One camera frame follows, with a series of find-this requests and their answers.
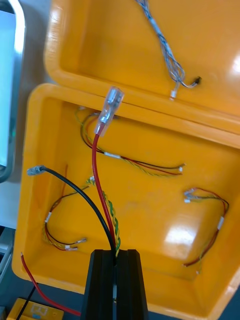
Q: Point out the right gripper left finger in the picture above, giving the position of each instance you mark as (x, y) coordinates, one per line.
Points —
(100, 287)

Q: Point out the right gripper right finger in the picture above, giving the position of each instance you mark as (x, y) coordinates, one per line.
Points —
(131, 287)

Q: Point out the red black green-yellow thick harness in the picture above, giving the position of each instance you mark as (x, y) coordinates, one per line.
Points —
(94, 160)

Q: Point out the small yellow box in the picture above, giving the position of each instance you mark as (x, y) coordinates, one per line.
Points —
(20, 310)

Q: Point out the thin red black yellow harness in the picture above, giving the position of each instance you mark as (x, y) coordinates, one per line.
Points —
(220, 222)
(112, 155)
(48, 217)

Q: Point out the yellow-orange plastic bin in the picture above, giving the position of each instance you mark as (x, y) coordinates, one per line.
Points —
(112, 37)
(150, 200)

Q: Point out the white sheet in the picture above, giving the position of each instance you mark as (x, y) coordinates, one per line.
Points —
(6, 87)

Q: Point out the steel tray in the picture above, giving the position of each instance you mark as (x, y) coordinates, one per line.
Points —
(20, 37)

